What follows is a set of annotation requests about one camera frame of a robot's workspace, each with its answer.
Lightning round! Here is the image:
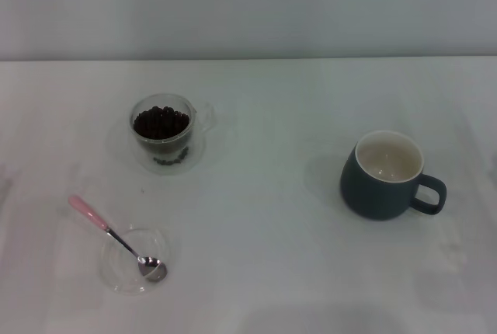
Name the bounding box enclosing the dark teal ceramic mug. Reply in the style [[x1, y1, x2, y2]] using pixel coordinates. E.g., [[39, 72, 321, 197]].
[[339, 129, 448, 221]]

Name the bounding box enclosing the pile of dark coffee beans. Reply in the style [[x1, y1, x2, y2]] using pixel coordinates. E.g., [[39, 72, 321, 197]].
[[133, 105, 191, 141]]

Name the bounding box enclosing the clear double-walled glass cup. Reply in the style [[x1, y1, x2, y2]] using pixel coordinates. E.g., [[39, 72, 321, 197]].
[[129, 92, 217, 155]]

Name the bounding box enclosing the clear glass saucer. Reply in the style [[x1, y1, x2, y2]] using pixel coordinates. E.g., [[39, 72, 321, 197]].
[[110, 115, 207, 176]]

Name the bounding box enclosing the small clear glass dish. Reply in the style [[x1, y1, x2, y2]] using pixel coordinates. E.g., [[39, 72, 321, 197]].
[[99, 224, 174, 297]]

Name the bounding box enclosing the pink-handled metal spoon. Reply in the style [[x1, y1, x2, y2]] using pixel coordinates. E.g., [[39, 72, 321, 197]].
[[68, 194, 169, 284]]

